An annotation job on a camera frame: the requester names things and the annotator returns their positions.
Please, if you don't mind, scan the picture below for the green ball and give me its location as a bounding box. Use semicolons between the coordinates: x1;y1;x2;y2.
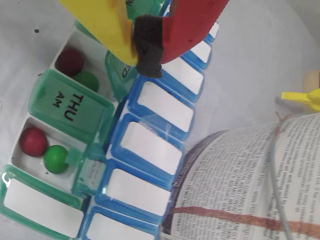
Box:
43;144;70;175
74;71;100;93

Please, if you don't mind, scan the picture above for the yellow plastic clip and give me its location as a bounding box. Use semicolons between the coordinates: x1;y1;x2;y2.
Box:
281;87;320;113

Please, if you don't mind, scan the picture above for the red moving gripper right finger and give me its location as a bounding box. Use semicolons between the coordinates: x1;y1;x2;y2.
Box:
132;0;230;78

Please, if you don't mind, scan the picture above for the rolled printed paper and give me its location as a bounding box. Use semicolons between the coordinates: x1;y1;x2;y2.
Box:
161;113;320;240

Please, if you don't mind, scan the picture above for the thin gray wire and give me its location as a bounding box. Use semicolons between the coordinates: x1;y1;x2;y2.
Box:
268;96;293;240

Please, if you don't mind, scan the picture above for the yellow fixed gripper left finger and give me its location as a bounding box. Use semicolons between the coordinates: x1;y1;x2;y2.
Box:
57;0;140;67

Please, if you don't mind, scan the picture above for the weekly pill organizer box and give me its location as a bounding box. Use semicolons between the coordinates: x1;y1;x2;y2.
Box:
0;0;221;240

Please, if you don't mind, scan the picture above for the tan wooden block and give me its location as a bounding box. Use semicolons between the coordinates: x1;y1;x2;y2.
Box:
303;70;320;91

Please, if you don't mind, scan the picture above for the red ball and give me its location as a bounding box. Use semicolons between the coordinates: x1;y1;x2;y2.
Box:
18;126;49;158
56;47;85;77

